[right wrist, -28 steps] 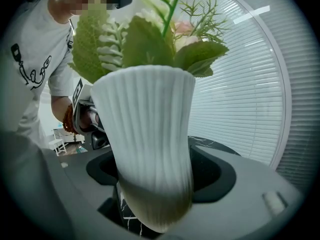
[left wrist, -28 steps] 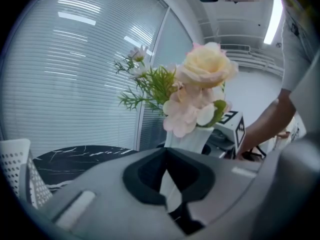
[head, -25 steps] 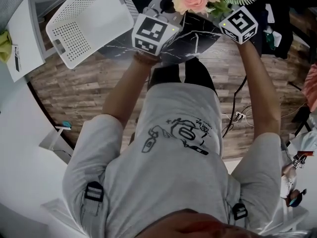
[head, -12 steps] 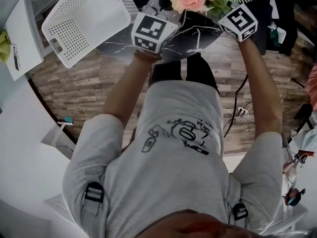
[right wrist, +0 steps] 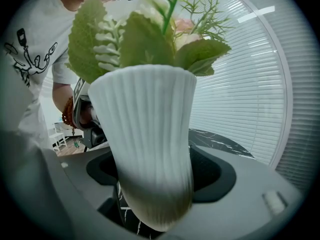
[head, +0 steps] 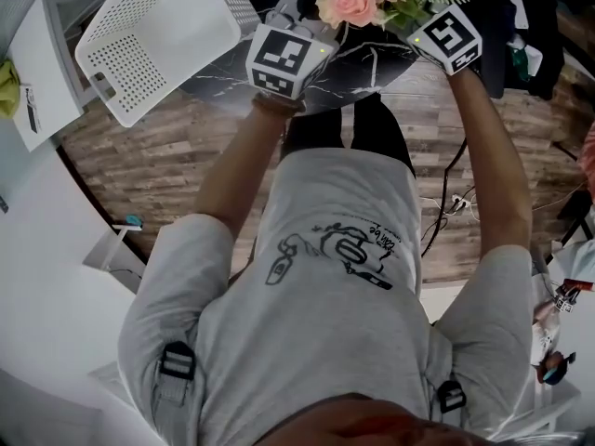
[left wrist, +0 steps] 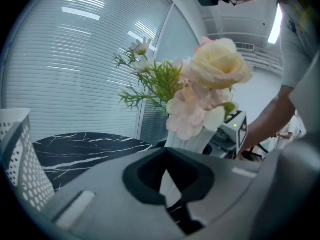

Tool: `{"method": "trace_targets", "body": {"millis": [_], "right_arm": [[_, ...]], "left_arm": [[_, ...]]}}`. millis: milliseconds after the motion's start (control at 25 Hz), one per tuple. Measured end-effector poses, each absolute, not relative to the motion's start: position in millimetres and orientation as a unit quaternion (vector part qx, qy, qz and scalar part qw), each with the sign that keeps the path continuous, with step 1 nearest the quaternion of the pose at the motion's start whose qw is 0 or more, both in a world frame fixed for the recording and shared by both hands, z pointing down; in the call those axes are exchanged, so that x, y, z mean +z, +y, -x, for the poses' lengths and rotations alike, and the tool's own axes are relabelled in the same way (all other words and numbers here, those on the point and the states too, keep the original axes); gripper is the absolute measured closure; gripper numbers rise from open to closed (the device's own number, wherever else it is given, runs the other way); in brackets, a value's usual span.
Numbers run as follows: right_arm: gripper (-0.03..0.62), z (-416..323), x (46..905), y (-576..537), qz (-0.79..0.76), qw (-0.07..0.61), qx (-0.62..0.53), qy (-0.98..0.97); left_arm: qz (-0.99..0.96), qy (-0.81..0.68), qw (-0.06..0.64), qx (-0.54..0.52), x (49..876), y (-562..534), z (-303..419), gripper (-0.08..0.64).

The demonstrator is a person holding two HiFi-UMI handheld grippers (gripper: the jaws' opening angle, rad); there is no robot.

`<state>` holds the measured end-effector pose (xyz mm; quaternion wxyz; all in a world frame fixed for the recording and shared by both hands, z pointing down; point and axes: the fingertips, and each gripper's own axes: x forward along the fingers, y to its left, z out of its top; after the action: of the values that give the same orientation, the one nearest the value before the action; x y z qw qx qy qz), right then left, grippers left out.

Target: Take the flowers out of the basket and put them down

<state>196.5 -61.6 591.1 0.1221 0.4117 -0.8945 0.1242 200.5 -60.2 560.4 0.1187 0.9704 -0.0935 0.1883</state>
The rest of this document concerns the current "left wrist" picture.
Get white perforated plastic basket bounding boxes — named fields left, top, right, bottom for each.
left=0, top=108, right=56, bottom=212

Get white venetian blinds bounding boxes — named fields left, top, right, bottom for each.
left=1, top=0, right=201, bottom=145

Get person's right forearm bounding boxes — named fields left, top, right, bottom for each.
left=239, top=85, right=297, bottom=157

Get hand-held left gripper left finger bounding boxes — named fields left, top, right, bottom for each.
left=37, top=147, right=187, bottom=240

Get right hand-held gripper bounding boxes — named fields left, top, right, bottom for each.
left=207, top=110, right=249, bottom=160

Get pink flowers with white vase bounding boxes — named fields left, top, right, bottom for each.
left=112, top=36, right=254, bottom=209

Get ceiling light panel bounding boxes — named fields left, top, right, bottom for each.
left=267, top=3, right=283, bottom=45

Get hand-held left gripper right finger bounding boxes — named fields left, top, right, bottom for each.
left=166, top=147, right=268, bottom=235

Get person's grey printed shirt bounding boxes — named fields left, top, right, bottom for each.
left=277, top=0, right=320, bottom=90

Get round black marble table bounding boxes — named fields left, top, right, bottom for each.
left=32, top=132, right=156, bottom=192

